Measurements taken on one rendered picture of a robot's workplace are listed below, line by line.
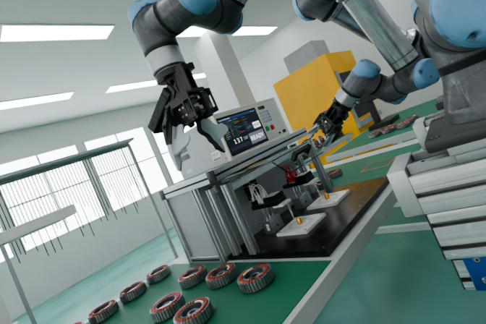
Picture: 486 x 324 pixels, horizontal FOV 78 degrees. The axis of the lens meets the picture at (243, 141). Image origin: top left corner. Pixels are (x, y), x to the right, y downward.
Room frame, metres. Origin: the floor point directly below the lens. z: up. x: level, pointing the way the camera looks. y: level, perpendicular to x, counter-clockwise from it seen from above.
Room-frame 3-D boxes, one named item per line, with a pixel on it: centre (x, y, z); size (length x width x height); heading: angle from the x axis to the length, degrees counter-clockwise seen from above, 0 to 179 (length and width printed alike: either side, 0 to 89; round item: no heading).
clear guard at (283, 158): (1.19, -0.07, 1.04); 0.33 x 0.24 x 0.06; 45
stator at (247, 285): (0.92, 0.13, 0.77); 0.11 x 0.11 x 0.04
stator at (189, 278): (1.16, 0.38, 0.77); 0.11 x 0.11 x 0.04
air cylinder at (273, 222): (1.29, 0.02, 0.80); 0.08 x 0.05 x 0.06; 135
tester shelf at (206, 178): (1.50, 0.06, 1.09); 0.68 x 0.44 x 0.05; 135
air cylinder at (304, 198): (1.47, -0.15, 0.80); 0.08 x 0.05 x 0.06; 135
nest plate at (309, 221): (1.19, -0.08, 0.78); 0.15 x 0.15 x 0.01; 45
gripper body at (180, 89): (0.63, 0.07, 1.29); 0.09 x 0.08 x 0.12; 54
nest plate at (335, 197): (1.36, -0.25, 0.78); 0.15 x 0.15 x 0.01; 45
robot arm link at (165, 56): (0.63, 0.08, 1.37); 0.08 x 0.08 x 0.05
